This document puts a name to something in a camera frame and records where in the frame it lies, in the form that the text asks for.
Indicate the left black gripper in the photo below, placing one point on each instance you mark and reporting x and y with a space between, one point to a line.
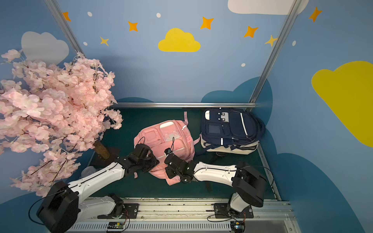
148 157

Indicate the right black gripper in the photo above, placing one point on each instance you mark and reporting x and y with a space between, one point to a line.
170 162

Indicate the pink backpack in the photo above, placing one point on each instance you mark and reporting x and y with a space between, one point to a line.
173 134

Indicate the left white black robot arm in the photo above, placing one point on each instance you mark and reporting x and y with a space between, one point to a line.
68 203

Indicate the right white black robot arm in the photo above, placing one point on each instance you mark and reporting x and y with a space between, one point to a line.
249 184

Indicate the navy blue backpack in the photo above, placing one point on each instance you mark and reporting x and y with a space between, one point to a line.
230 131

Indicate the rear horizontal aluminium bar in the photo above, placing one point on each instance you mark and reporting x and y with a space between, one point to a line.
183 105

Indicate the left green circuit board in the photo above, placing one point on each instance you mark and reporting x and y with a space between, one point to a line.
115 226

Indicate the green circuit board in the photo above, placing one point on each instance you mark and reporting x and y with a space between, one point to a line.
115 226
237 227

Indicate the right green circuit board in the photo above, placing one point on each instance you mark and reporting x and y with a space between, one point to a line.
237 227

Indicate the pink cherry blossom tree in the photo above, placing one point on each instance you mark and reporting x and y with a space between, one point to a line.
59 112

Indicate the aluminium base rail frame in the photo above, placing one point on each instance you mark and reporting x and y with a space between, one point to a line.
160 215

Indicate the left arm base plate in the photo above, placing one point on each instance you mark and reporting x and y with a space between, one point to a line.
124 211

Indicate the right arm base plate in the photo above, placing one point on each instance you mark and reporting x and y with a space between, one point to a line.
223 210

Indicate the right side floor rail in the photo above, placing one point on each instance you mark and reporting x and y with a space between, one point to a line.
269 174

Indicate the left aluminium frame post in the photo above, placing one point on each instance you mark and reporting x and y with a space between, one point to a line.
57 13

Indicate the aluminium frame post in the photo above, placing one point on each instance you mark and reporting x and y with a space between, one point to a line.
286 28
57 13

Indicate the right aluminium frame post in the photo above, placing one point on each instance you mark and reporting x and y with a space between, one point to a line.
286 28

